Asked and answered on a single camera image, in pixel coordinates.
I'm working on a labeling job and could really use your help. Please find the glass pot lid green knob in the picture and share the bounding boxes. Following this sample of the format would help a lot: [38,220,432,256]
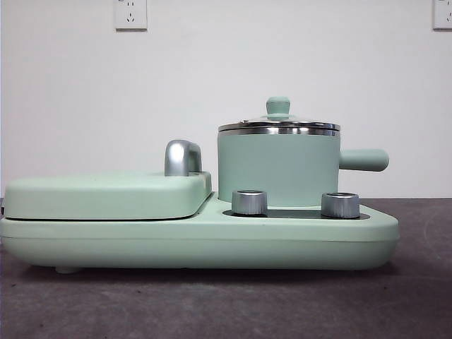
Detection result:
[218,97,342,131]

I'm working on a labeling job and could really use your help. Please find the silver control knob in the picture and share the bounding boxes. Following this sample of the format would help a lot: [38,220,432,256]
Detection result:
[231,189,268,215]
[320,192,360,218]

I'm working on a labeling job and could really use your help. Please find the black control panel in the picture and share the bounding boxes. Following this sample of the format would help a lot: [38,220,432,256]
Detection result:
[222,208,370,219]

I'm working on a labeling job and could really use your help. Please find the green breakfast machine base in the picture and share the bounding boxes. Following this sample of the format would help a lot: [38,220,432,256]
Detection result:
[0,190,400,275]

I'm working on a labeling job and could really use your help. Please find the green steamer pot with handle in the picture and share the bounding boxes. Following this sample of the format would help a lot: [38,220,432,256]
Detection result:
[215,126,389,209]

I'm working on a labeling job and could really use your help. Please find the silver grill cover handle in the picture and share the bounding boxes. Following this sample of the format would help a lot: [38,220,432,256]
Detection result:
[164,140,203,177]

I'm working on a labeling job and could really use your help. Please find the white wall socket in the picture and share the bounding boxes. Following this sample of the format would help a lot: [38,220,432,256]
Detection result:
[113,0,148,32]
[432,0,452,31]

